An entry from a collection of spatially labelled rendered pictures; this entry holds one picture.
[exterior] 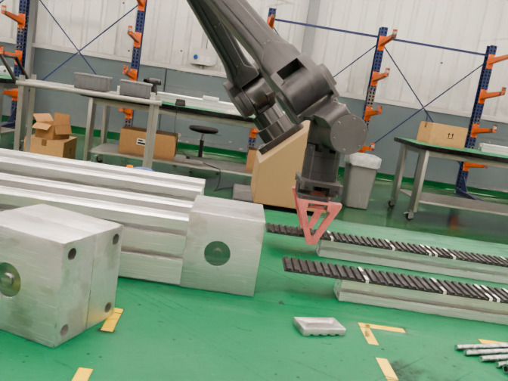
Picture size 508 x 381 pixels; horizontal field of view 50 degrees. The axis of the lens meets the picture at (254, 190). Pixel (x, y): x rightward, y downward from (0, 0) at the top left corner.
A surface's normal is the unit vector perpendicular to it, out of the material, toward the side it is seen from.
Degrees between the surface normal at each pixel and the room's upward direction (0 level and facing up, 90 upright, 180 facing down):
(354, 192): 94
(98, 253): 90
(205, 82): 90
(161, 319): 0
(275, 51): 62
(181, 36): 90
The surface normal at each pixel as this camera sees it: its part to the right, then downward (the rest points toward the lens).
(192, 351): 0.15, -0.97
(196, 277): 0.02, 0.18
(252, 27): -0.19, -0.34
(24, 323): -0.34, 0.11
